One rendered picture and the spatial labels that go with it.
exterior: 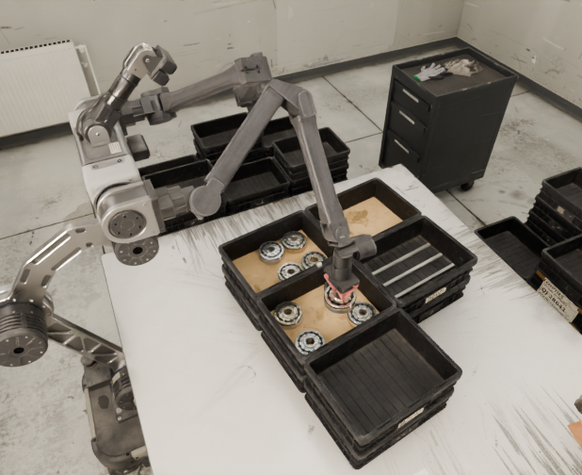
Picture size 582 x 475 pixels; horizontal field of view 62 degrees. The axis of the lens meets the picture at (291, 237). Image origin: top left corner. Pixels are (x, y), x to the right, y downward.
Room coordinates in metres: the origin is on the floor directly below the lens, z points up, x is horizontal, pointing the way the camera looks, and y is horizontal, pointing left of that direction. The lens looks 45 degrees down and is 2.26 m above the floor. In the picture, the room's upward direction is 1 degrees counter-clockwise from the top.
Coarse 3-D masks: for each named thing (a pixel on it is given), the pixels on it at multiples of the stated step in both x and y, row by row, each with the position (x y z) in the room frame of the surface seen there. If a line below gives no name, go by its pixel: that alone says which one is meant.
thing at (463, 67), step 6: (456, 60) 2.94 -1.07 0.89; (462, 60) 2.93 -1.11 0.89; (474, 60) 2.93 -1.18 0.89; (444, 66) 2.90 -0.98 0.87; (450, 66) 2.89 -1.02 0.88; (456, 66) 2.88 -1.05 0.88; (462, 66) 2.88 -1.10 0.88; (468, 66) 2.88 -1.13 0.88; (474, 66) 2.87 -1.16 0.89; (450, 72) 2.83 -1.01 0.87; (456, 72) 2.83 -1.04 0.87; (462, 72) 2.82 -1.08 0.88; (468, 72) 2.82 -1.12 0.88; (474, 72) 2.83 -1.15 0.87
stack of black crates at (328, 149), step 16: (320, 128) 2.65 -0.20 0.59; (272, 144) 2.49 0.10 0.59; (288, 144) 2.55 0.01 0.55; (336, 144) 2.54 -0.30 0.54; (288, 160) 2.46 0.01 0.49; (336, 160) 2.38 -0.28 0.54; (288, 176) 2.29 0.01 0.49; (304, 176) 2.29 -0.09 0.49; (336, 176) 2.37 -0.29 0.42; (288, 192) 2.28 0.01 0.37; (304, 192) 2.28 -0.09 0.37
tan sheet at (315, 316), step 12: (300, 300) 1.10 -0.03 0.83; (312, 300) 1.10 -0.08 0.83; (360, 300) 1.10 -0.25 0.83; (312, 312) 1.05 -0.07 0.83; (324, 312) 1.05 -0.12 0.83; (300, 324) 0.99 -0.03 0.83; (312, 324) 0.99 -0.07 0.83; (324, 324) 0.99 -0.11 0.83; (336, 324) 0.99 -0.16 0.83; (348, 324) 0.99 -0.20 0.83; (288, 336) 0.94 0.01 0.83; (324, 336) 0.94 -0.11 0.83; (336, 336) 0.94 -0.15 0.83
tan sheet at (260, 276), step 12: (252, 252) 1.35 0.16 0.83; (240, 264) 1.29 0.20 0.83; (252, 264) 1.29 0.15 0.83; (264, 264) 1.29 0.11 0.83; (276, 264) 1.28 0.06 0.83; (300, 264) 1.28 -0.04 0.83; (252, 276) 1.22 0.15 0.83; (264, 276) 1.22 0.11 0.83; (276, 276) 1.22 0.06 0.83; (252, 288) 1.16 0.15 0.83; (264, 288) 1.16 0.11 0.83
